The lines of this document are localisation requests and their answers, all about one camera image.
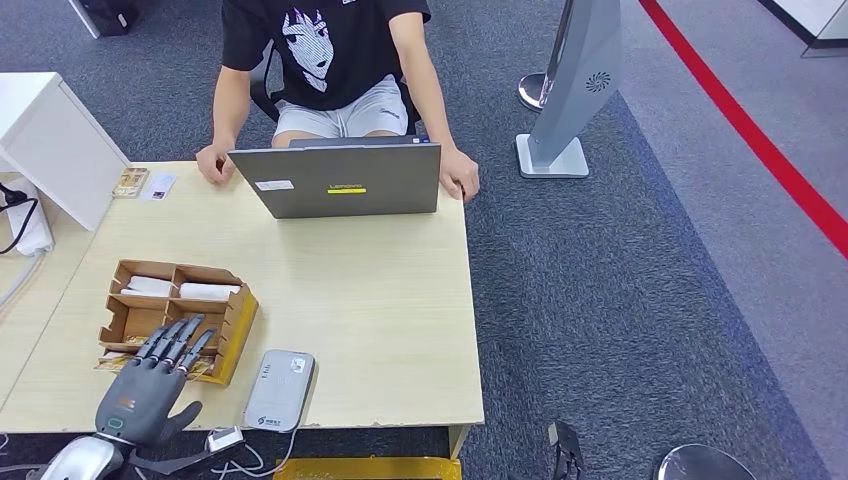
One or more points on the person's left hand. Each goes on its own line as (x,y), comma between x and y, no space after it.
(458,173)

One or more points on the person's right hand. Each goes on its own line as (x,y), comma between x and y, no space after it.
(215,164)

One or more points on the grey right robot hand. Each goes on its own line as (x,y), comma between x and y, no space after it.
(570,457)

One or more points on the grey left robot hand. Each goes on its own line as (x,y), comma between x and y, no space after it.
(136,401)

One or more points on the white ID card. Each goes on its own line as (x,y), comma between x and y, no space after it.
(159,185)

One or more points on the person's left forearm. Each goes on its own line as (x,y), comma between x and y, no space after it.
(434,99)

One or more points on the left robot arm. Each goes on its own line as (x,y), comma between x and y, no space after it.
(79,464)

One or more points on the person's right forearm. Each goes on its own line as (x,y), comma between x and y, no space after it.
(228,112)

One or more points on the gold key card stack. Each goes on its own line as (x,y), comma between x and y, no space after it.
(116,363)
(202,372)

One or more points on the gold patterned key card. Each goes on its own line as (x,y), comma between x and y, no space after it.
(130,183)

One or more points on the grey card reader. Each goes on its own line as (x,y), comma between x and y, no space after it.
(278,391)

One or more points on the person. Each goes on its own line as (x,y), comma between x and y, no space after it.
(324,53)

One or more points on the divided cardboard box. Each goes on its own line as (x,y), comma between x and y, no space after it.
(142,316)

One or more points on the chrome stanchion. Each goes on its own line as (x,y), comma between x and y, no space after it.
(530,93)
(702,464)

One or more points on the grey laptop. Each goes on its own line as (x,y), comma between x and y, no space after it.
(344,172)

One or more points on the light wooden desk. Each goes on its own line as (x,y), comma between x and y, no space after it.
(40,318)
(371,298)

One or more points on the grey floor-standing kiosk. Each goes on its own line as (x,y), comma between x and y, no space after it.
(576,86)

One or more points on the white cabinet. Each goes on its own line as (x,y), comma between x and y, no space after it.
(60,146)

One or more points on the black case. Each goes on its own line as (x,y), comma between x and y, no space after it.
(109,16)

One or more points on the white power adapter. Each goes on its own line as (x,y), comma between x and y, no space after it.
(36,232)

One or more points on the yellow floor tape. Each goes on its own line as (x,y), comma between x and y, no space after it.
(371,469)

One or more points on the white raised platform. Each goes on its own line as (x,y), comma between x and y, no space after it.
(815,13)

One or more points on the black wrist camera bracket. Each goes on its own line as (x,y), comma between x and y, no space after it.
(172,464)

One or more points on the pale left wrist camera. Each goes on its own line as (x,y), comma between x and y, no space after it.
(225,439)

